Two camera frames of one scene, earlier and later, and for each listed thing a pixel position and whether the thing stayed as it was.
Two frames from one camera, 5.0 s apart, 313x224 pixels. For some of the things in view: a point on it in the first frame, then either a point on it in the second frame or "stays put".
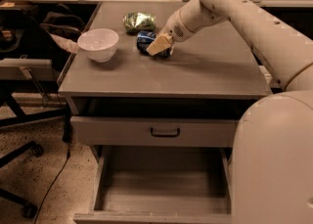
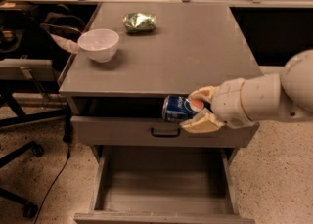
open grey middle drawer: x=160 y=184 stays put
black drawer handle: x=156 y=134 stays put
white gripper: x=173 y=28 → x=230 y=103
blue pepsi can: x=144 y=39 → x=178 y=110
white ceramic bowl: x=100 y=43 stays put
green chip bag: x=139 y=22 stays put
